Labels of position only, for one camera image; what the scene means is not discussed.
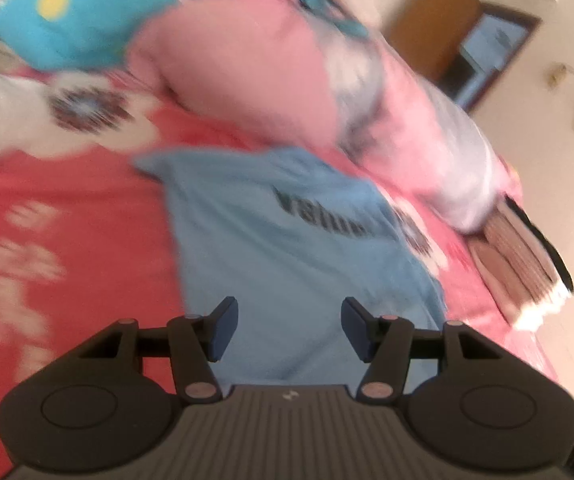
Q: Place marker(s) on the wooden door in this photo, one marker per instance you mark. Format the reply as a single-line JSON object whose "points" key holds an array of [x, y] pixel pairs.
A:
{"points": [[432, 15]]}

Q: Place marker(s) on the pink and grey floral quilt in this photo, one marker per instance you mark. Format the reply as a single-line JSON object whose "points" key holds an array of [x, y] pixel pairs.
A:
{"points": [[247, 75]]}

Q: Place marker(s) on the light blue t-shirt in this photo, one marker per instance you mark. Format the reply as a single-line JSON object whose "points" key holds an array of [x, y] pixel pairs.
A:
{"points": [[277, 270]]}

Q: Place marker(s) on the red floral blanket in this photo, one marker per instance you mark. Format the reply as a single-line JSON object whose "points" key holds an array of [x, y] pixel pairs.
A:
{"points": [[67, 200]]}

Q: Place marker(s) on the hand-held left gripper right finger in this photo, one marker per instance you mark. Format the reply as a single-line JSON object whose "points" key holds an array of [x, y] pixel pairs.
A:
{"points": [[357, 327]]}

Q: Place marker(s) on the teal cloth with yellow dot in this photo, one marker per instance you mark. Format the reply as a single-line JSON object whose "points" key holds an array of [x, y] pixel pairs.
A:
{"points": [[102, 20]]}

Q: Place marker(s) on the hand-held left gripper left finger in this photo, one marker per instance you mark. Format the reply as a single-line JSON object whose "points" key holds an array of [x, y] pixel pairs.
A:
{"points": [[224, 327]]}

